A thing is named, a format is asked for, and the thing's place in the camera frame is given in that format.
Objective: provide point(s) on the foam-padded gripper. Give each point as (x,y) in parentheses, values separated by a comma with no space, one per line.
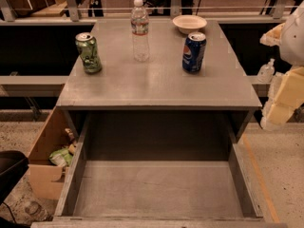
(294,40)

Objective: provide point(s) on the grey top drawer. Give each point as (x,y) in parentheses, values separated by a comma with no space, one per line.
(153,169)

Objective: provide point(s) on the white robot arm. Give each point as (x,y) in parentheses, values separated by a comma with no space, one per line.
(286,91)

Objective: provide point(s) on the hand sanitizer pump bottle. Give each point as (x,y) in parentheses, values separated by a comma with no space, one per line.
(266,72)

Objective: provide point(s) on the blue Pepsi can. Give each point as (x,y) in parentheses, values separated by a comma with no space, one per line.
(193,52)

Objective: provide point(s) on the white paper bowl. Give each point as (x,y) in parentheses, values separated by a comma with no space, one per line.
(189,23)

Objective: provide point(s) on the grey cabinet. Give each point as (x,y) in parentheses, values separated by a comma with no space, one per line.
(160,82)

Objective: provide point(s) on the clear plastic water bottle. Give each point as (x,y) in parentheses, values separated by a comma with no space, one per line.
(140,27)

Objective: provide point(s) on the green soda can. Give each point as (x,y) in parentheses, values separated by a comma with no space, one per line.
(86,45)

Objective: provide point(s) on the green snack bag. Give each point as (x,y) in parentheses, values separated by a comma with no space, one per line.
(61,157)

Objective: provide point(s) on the cardboard box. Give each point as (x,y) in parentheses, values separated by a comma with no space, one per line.
(46,178)

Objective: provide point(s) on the empty plastic bottle on floor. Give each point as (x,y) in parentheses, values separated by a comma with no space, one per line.
(37,211)

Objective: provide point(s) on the black chair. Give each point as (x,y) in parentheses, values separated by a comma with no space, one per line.
(13,166)

